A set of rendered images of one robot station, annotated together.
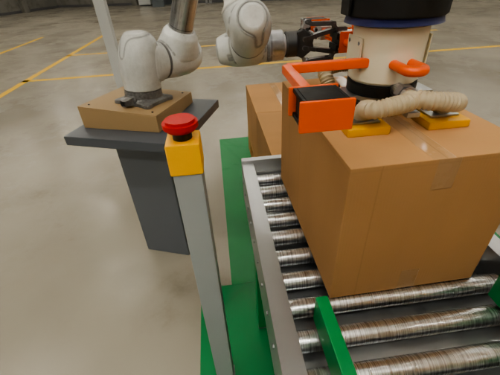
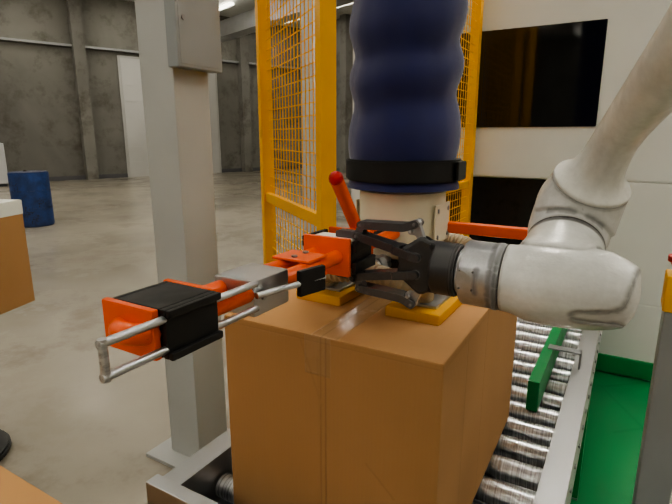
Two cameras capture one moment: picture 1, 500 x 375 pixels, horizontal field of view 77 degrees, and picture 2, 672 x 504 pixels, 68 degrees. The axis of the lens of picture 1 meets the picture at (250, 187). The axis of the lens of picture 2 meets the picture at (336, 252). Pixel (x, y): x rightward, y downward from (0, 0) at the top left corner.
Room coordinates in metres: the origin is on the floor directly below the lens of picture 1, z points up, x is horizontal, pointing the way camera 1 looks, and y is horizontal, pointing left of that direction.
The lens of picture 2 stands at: (1.71, 0.12, 1.26)
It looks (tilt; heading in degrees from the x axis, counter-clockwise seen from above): 13 degrees down; 215
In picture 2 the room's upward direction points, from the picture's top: straight up
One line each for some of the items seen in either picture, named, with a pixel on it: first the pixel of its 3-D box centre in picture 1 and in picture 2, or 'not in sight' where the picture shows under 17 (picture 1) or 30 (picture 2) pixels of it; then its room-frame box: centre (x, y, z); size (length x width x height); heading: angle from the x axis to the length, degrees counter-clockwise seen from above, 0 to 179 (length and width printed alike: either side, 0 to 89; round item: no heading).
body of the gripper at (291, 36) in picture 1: (297, 43); (430, 266); (1.06, -0.18, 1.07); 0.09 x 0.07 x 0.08; 95
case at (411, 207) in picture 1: (364, 167); (392, 375); (0.82, -0.36, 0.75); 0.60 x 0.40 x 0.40; 6
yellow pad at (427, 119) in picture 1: (411, 94); (359, 269); (0.82, -0.45, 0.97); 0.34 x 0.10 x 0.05; 5
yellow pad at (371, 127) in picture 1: (343, 100); (444, 282); (0.81, -0.26, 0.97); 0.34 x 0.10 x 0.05; 5
